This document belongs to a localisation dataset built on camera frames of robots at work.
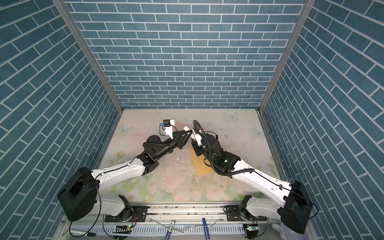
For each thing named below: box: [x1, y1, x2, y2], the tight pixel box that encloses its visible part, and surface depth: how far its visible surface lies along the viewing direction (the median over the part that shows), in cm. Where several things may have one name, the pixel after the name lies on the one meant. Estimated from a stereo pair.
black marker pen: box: [67, 230, 96, 237], surface depth 70 cm
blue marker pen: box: [202, 217, 211, 240], surface depth 70 cm
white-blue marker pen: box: [164, 220, 176, 240], surface depth 70 cm
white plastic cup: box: [272, 223, 311, 240], surface depth 67 cm
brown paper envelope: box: [189, 145, 215, 177], surface depth 91 cm
